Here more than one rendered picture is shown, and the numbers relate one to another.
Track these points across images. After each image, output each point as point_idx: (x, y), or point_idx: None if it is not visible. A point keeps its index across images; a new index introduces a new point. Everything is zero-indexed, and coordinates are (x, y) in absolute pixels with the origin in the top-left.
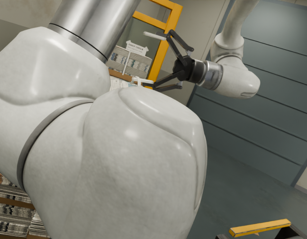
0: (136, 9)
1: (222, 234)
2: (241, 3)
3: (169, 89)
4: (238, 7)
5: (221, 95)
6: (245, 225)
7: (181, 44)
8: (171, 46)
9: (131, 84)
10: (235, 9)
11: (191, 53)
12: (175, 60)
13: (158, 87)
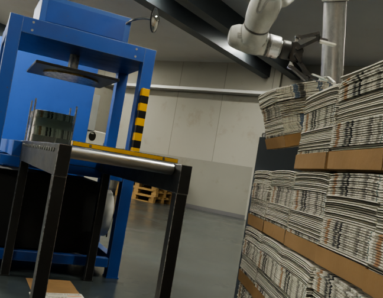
0: (321, 61)
1: (185, 165)
2: (283, 5)
3: (295, 73)
4: (282, 4)
5: (252, 54)
6: (155, 155)
7: (305, 38)
8: (311, 43)
9: (333, 83)
10: (283, 2)
11: (295, 39)
12: (303, 50)
13: (304, 75)
